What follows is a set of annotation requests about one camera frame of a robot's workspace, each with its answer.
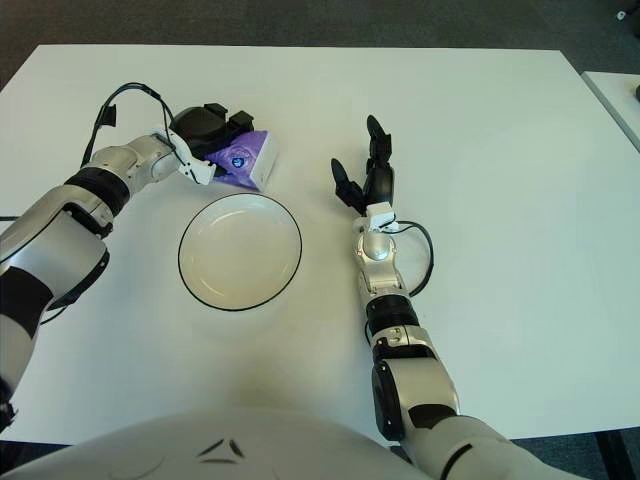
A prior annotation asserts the black table leg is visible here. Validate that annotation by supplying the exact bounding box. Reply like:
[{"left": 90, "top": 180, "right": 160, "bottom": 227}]
[{"left": 594, "top": 429, "right": 640, "bottom": 480}]

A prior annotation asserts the white plate with black rim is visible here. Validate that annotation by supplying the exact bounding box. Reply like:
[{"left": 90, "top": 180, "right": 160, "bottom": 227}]
[{"left": 178, "top": 193, "right": 303, "bottom": 312}]

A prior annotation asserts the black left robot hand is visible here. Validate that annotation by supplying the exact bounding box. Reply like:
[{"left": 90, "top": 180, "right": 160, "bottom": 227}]
[{"left": 169, "top": 102, "right": 256, "bottom": 161}]

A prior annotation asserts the black left elbow cable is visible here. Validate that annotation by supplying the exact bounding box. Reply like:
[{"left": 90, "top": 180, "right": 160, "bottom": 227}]
[{"left": 0, "top": 213, "right": 84, "bottom": 326}]

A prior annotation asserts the white side table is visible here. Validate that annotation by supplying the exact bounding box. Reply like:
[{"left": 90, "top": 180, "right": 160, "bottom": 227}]
[{"left": 582, "top": 71, "right": 640, "bottom": 151}]

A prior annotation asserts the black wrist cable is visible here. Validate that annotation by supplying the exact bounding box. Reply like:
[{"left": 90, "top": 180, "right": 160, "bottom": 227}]
[
  {"left": 392, "top": 222, "right": 435, "bottom": 296},
  {"left": 79, "top": 82, "right": 181, "bottom": 169}
]

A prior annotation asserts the purple tissue paper pack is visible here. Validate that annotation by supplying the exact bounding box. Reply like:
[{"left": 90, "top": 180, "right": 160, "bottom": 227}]
[{"left": 204, "top": 129, "right": 280, "bottom": 194}]

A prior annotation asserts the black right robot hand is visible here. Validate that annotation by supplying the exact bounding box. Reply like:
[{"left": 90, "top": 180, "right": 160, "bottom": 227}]
[{"left": 329, "top": 114, "right": 396, "bottom": 217}]

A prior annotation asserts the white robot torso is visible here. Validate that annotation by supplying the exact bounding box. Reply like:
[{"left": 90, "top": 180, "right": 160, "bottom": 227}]
[{"left": 0, "top": 407, "right": 426, "bottom": 480}]

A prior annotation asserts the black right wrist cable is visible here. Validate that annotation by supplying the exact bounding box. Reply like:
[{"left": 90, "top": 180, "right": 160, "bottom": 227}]
[{"left": 392, "top": 222, "right": 435, "bottom": 296}]

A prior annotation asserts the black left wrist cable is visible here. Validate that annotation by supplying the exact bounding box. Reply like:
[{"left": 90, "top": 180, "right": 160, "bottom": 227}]
[{"left": 79, "top": 82, "right": 181, "bottom": 169}]

